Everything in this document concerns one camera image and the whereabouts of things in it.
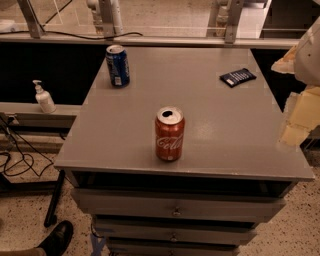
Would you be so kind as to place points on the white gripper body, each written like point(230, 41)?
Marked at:
point(308, 58)

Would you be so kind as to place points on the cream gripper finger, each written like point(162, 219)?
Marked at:
point(285, 65)
point(301, 116)

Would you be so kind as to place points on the red coke can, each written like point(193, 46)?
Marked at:
point(169, 130)

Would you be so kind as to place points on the blue pepsi can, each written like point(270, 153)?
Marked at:
point(117, 62)

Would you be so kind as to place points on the grey top drawer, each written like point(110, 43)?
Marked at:
point(177, 205)

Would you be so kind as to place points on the grey drawer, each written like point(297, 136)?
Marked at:
point(177, 205)
point(169, 231)
point(160, 248)

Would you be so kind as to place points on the grey middle drawer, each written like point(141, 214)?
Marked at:
point(169, 231)

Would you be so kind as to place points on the grey bottom drawer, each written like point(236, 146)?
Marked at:
point(160, 248)

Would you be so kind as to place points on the white pump soap bottle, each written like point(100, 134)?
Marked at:
point(44, 98)

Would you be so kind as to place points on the black metal stand leg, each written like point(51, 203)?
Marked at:
point(51, 218)

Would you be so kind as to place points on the black leather shoe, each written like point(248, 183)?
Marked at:
point(57, 242)

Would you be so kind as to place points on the grey metal frame post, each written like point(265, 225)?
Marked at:
point(111, 17)
point(35, 29)
point(224, 19)

